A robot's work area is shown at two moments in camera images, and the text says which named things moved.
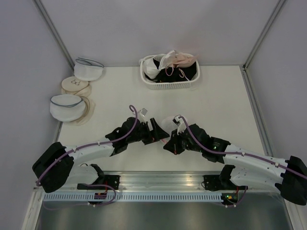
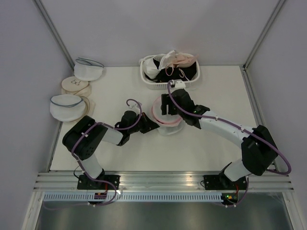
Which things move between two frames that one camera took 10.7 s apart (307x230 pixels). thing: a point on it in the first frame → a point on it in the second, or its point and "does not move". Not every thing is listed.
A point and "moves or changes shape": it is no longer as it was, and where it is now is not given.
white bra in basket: [150, 68] does not move
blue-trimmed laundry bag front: [66, 108] does not move
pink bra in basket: [183, 60] does not move
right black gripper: [172, 145] → [166, 100]
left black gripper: [158, 133] → [148, 124]
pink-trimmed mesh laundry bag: [169, 125] moves or changes shape
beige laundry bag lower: [90, 107] does not move
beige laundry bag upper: [73, 85] does not move
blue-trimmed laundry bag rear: [88, 70] does not move
